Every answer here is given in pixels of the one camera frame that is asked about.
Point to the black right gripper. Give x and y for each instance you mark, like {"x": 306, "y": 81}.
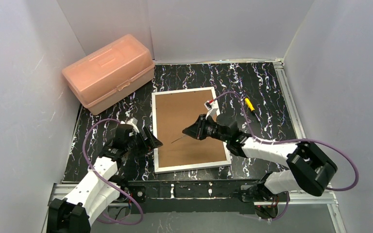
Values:
{"x": 200, "y": 127}

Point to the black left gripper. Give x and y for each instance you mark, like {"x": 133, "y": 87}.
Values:
{"x": 146, "y": 138}

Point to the white picture frame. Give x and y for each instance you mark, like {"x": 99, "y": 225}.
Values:
{"x": 172, "y": 111}

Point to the yellow handled screwdriver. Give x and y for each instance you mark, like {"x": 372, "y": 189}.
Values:
{"x": 252, "y": 109}

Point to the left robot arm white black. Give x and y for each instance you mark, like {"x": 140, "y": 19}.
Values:
{"x": 80, "y": 208}

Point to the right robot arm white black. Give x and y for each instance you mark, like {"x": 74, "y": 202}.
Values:
{"x": 308, "y": 167}

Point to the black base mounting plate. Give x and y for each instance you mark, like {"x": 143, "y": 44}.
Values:
{"x": 186, "y": 193}

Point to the translucent orange plastic box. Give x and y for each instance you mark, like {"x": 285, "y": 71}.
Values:
{"x": 110, "y": 74}

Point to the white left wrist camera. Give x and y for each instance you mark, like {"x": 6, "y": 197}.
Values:
{"x": 133, "y": 123}

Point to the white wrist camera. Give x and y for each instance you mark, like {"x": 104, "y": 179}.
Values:
{"x": 212, "y": 108}
{"x": 133, "y": 123}

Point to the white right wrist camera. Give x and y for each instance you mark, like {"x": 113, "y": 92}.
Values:
{"x": 212, "y": 108}

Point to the aluminium right side rail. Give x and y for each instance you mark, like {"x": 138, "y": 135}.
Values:
{"x": 290, "y": 103}

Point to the aluminium rail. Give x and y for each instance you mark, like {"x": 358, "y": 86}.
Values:
{"x": 302, "y": 196}
{"x": 290, "y": 103}

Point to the aluminium front rail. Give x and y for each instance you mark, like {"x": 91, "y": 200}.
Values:
{"x": 302, "y": 196}

